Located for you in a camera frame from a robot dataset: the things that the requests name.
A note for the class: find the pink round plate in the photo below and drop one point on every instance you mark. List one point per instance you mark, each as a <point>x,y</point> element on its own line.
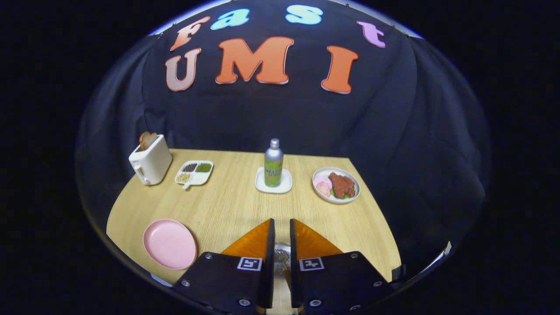
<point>170,245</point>

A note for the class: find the green label metal bottle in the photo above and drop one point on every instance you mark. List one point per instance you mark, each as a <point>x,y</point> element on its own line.
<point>274,168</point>

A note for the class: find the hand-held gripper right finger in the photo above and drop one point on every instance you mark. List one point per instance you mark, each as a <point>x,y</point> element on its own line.
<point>341,280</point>

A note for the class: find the white divided dish with beans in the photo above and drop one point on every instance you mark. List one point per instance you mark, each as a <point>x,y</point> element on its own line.
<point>199,177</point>

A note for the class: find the white square coaster plate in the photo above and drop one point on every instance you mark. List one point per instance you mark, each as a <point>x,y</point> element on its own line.
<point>261,186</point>

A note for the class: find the white oval food plate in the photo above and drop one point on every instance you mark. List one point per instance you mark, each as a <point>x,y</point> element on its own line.
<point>355,186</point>

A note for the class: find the brown toast slice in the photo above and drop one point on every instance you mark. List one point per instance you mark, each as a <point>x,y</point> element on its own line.
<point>147,140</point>

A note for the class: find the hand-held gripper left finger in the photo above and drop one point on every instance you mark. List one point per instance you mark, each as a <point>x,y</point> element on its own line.
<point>227,280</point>

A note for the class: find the black table clamp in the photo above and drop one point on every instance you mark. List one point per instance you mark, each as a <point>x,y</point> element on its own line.
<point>396,272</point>

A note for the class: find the white toaster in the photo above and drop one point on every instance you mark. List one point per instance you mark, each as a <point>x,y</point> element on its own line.
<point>153,164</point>

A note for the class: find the perforated metal tray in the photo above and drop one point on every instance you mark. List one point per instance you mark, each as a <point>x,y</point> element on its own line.
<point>282,256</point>

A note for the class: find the green lettuce leaf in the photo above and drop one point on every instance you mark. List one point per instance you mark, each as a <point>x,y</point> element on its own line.
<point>345,197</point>

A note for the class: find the brown fried cutlet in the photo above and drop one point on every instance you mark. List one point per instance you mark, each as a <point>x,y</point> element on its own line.
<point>341,183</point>

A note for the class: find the pink ham slice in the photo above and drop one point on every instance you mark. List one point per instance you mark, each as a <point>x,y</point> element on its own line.
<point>323,189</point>
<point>321,179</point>

